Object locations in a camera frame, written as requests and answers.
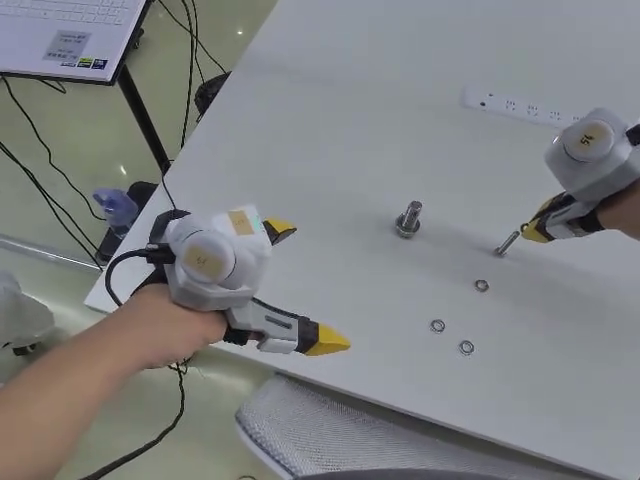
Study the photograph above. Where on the large steel bolt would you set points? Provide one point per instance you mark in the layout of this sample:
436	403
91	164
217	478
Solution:
410	220

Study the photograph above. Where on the small steel bolt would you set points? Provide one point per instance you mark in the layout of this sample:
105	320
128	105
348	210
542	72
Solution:
506	244

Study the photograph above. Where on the white laptop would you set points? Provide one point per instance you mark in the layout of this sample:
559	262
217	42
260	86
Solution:
60	35

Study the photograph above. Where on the person's right hand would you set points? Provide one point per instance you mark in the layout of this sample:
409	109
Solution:
622	207

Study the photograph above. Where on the white mesh office chair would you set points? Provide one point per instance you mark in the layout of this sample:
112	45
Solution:
350	430

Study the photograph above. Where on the black power adapter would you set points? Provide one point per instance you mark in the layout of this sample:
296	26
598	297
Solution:
211	92

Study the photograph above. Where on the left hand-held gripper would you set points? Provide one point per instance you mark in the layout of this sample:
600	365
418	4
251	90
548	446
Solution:
220	260

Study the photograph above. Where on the person's left hand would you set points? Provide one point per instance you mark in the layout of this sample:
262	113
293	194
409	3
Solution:
180	325

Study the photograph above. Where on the small steel washer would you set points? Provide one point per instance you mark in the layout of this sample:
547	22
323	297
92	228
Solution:
438	326
481	285
466	348

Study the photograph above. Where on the white power strip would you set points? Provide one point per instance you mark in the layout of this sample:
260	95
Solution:
520	107

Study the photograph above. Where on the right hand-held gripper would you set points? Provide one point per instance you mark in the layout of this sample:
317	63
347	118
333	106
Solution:
595	160

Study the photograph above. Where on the white chair base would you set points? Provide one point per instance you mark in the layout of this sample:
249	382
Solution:
22	315

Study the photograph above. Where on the black side table leg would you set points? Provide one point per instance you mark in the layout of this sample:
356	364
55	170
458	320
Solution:
145	120

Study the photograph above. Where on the blue spray bottle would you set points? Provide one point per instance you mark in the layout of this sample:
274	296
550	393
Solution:
116	207

